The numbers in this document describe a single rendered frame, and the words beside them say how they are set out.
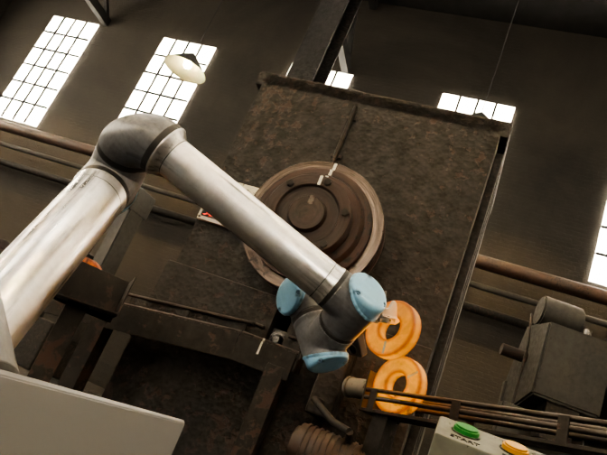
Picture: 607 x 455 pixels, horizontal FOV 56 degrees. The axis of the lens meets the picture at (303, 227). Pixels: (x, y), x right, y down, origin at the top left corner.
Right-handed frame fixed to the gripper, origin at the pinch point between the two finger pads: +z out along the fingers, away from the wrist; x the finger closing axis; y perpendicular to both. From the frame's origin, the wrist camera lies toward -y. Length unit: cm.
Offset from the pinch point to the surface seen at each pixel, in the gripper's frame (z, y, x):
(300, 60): 185, 228, 319
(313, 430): -9.3, -30.7, 13.9
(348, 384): 2.1, -18.6, 15.2
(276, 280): -4.3, 7.1, 47.0
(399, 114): 37, 77, 44
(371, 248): 14.8, 21.7, 26.5
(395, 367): 5.3, -11.6, 2.2
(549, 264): 627, 114, 288
